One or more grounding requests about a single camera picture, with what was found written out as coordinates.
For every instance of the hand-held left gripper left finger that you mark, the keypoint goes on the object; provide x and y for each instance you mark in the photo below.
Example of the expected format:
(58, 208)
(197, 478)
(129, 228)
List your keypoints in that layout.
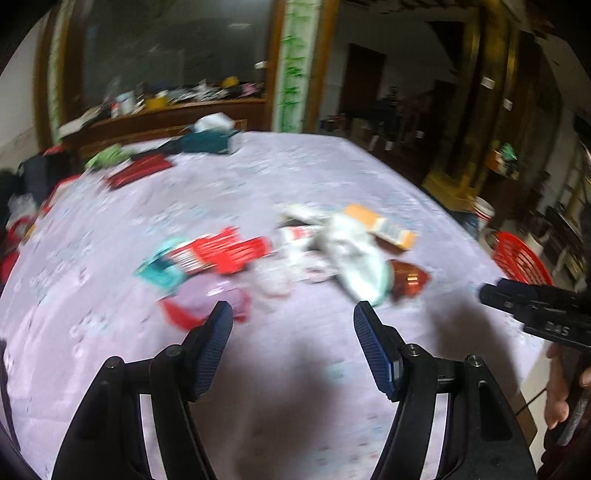
(216, 341)

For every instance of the red and white packet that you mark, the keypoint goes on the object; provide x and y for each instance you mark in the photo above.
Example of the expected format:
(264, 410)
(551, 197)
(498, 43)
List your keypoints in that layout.
(226, 251)

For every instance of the person's right hand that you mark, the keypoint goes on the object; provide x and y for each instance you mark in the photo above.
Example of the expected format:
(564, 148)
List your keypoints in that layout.
(557, 387)

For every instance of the teal snack packet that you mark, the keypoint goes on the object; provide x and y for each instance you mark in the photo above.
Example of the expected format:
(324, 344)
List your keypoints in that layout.
(159, 272)

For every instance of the dark cloth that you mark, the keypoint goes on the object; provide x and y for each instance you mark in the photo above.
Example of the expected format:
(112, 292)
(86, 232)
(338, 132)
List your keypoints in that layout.
(44, 173)

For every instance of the red plastic basket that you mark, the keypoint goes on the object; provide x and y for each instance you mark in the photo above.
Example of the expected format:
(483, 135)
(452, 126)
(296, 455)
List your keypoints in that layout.
(519, 258)

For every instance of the golden pillar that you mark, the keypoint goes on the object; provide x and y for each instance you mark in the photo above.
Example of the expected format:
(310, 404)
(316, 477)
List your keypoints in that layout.
(485, 106)

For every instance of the bamboo painted pillar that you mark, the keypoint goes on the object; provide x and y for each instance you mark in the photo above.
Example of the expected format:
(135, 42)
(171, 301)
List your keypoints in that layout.
(295, 69)

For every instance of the green cloth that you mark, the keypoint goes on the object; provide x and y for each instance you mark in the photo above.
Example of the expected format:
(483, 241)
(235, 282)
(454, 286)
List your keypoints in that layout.
(108, 156)

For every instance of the teal tissue box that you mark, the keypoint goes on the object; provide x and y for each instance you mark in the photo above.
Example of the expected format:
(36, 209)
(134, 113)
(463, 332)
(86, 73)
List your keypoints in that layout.
(207, 138)

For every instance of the white plastic bucket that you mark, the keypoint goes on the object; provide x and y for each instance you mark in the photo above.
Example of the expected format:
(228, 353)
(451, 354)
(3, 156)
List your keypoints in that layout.
(481, 214)

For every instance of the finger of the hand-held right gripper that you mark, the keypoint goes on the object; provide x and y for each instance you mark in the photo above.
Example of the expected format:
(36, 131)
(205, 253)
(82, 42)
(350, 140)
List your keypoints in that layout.
(496, 297)
(521, 283)

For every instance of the brown shiny wrapper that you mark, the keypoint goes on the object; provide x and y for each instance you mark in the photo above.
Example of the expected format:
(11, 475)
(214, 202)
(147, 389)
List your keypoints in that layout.
(408, 279)

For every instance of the dark red flat packet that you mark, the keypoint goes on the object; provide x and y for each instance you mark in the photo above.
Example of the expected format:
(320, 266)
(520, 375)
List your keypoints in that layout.
(138, 170)

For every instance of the purple and red wrapper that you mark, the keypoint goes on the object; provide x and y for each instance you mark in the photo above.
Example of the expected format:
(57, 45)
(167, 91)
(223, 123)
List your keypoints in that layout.
(203, 295)

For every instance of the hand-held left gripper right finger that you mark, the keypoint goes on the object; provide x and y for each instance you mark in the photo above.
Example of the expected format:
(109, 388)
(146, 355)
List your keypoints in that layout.
(371, 346)

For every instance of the orange and white box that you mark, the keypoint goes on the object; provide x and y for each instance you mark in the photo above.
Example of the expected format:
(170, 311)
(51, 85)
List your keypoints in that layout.
(383, 226)

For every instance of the wooden side cabinet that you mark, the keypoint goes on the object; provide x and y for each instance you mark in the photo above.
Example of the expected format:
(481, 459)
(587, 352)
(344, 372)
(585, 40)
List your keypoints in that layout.
(503, 189)

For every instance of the wooden sideboard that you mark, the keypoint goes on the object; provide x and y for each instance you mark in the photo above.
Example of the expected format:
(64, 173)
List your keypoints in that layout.
(152, 122)

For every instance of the dark wooden door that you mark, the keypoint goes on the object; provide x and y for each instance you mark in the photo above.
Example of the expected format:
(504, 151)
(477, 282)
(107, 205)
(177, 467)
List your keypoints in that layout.
(364, 78)

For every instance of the white tube packet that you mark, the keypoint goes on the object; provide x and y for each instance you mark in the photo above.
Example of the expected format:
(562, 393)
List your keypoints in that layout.
(298, 235)

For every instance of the white crumpled plastic bag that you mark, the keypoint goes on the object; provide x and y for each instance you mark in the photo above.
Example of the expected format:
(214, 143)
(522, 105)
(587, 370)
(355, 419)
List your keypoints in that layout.
(355, 258)

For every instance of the lilac printed tablecloth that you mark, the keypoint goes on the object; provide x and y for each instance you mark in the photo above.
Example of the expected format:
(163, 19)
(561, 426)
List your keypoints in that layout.
(258, 180)

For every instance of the green plastic bag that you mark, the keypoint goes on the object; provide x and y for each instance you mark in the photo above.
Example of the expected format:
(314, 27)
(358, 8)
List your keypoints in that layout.
(508, 152)

